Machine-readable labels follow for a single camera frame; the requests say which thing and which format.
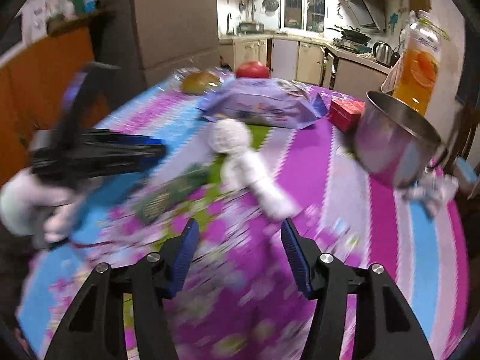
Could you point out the white microwave oven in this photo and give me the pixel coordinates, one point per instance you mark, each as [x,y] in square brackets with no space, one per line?
[12,43]

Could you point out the crumpled grey cloth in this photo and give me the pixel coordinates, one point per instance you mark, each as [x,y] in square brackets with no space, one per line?
[432,191]

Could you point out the electric kettle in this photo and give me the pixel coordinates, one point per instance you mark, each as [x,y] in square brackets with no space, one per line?
[384,54]

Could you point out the steel pot with handle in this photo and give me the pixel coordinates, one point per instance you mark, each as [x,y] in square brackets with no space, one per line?
[394,143]

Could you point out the grey white sock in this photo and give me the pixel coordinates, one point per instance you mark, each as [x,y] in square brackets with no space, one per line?
[245,168]

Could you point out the green wrapper packet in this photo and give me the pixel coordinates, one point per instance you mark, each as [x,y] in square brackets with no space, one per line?
[175,191]

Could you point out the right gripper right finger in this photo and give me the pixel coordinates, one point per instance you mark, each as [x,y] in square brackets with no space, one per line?
[322,278]

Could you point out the orange wooden cabinet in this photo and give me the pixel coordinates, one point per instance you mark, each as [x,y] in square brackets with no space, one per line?
[33,83]

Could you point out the small red box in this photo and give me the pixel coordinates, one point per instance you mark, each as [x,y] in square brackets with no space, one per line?
[345,114]

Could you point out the phone on left gripper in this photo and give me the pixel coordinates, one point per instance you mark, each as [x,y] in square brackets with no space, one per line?
[72,90]

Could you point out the blue plastic basin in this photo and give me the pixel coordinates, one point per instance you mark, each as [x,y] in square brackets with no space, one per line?
[465,175]

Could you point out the purple plastic snack bag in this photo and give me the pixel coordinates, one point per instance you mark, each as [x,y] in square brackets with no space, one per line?
[271,102]

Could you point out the yellow pear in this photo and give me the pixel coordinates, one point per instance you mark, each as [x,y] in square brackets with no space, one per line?
[198,83]

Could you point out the red apple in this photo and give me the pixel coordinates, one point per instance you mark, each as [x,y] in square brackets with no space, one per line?
[252,69]

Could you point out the beige refrigerator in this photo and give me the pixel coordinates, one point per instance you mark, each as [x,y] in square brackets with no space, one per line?
[148,39]

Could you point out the orange juice bottle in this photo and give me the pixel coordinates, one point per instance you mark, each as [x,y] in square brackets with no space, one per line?
[419,63]

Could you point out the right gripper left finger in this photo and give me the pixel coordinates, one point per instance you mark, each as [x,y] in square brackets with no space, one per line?
[158,277]

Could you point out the black wok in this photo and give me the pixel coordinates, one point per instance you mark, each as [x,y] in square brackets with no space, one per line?
[351,35]

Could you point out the floral purple tablecloth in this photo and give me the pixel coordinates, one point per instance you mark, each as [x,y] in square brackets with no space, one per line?
[240,300]

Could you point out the white gloved left hand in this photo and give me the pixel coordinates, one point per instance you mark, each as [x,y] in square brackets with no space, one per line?
[48,213]

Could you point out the range hood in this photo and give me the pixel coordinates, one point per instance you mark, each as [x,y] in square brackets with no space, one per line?
[368,15]

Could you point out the kitchen window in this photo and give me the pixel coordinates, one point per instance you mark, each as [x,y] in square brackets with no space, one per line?
[305,15]

